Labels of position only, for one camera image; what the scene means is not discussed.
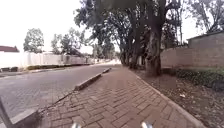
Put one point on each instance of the concrete kerb beside road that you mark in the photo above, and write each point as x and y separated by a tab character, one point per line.
88	81

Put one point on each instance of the red brick path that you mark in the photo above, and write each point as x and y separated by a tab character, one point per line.
116	100

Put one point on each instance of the row of tall trees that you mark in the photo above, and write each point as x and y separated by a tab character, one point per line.
153	56

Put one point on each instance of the cluster of trees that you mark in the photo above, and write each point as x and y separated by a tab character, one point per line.
68	43

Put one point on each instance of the grass strip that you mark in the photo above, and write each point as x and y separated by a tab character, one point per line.
43	67

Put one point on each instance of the pale kerb beside dirt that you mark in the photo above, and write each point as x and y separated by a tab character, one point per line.
173	106

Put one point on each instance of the grey paved road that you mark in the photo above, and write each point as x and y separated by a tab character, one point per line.
40	86

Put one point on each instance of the tree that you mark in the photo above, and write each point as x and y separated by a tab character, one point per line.
33	40

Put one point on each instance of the brown dirt verge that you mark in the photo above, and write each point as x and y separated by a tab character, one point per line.
190	98

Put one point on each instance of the low green hedge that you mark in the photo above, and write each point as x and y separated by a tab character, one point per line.
206	78

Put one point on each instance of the building with red roof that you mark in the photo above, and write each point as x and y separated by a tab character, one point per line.
8	49

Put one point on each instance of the white boundary wall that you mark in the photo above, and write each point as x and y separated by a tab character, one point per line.
33	59

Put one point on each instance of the brick boundary wall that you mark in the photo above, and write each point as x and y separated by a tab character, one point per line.
206	53

